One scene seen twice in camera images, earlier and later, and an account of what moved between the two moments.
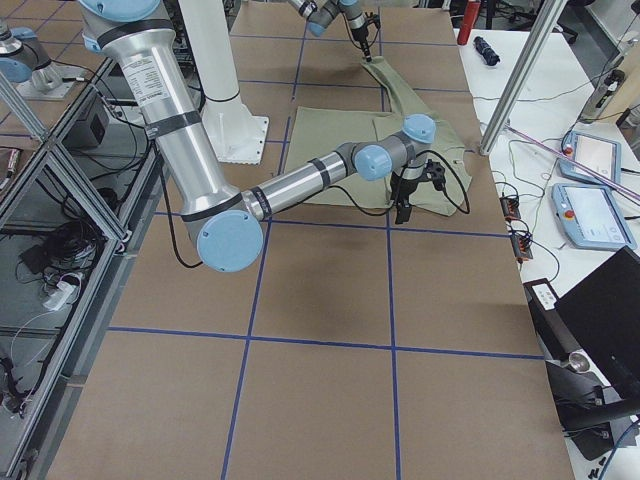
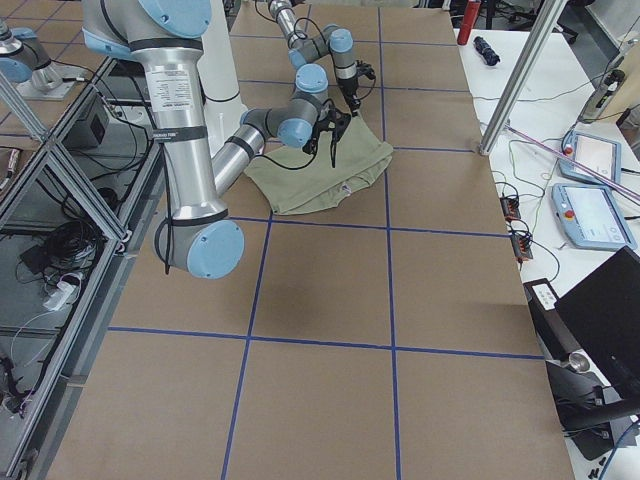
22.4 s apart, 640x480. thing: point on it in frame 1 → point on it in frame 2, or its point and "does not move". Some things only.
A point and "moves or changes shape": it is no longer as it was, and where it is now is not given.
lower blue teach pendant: (591, 217) does not move
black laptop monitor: (601, 316) does not move
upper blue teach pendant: (601, 155) does not move
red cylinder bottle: (471, 9) does not move
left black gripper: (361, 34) → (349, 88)
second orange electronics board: (522, 247) does not move
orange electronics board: (510, 207) does not move
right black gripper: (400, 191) → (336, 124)
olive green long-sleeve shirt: (316, 131) moves or changes shape
